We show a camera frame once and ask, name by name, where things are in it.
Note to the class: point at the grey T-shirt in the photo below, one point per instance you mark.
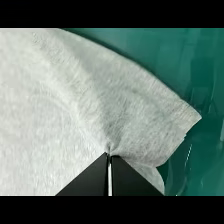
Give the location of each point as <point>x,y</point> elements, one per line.
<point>66,106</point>

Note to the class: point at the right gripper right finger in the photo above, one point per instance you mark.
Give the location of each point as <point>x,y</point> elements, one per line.
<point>128,181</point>

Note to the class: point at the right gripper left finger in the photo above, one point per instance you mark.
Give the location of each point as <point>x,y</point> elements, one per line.
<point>91,181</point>

